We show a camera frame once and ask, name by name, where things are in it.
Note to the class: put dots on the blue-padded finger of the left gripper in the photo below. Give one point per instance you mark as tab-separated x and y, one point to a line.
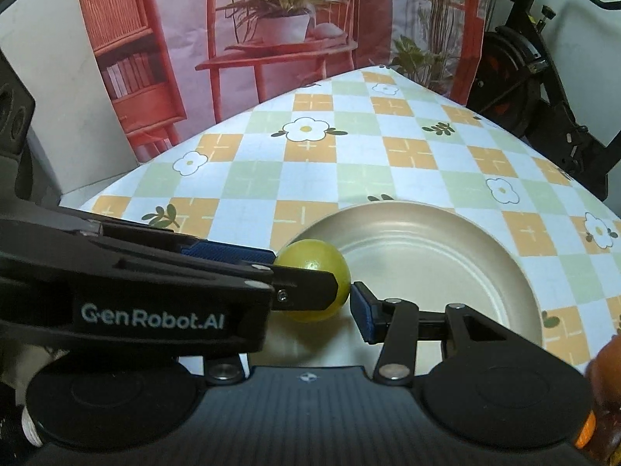
228	253

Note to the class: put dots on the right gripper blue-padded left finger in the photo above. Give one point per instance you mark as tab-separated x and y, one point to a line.
223	367

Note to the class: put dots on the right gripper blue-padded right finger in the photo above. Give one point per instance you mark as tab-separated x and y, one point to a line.
398	326

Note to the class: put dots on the yellow-green round fruit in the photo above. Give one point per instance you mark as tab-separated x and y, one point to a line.
317	255

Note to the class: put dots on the red-brown apple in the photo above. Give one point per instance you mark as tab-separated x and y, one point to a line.
604	373

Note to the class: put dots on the dark purple mangosteen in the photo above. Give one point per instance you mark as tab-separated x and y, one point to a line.
605	444

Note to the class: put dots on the beige round plate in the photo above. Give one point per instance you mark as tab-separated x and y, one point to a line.
413	252

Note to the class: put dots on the floral checkered tablecloth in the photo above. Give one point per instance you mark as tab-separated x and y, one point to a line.
367	136

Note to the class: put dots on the printed red backdrop cloth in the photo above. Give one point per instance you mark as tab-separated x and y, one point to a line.
175	67

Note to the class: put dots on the small orange mandarin right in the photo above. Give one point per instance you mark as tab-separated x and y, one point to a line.
587	431

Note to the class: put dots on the black exercise bike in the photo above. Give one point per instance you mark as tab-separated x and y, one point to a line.
517	86

